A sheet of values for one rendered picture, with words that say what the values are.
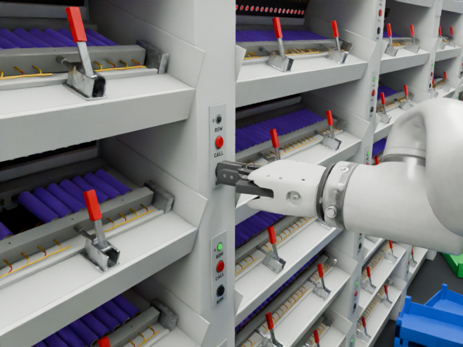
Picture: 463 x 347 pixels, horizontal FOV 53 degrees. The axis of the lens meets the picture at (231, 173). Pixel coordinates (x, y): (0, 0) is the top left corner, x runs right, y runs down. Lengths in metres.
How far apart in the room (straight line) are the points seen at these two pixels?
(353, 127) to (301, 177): 0.70
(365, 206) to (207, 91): 0.26
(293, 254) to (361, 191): 0.51
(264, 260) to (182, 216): 0.33
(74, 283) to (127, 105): 0.21
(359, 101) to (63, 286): 0.92
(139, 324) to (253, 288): 0.26
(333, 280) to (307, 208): 0.80
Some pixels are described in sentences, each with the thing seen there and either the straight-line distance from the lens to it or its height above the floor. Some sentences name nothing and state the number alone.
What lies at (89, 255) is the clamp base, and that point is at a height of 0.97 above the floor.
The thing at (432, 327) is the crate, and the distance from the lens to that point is 2.14.
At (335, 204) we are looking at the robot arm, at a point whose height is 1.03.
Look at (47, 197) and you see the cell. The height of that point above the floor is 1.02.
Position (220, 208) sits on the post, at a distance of 0.72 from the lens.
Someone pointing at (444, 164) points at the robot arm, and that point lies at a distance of 0.41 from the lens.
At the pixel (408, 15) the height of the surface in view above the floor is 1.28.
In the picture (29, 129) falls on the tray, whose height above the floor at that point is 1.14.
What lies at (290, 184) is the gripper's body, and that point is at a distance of 0.58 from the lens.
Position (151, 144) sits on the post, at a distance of 0.70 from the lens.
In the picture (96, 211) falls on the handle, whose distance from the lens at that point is 0.56.
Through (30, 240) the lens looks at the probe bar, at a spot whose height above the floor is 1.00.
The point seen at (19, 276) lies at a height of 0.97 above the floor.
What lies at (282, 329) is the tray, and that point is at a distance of 1.15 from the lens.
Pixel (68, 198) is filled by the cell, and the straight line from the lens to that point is 0.65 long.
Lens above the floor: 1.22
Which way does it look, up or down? 17 degrees down
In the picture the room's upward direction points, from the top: straight up
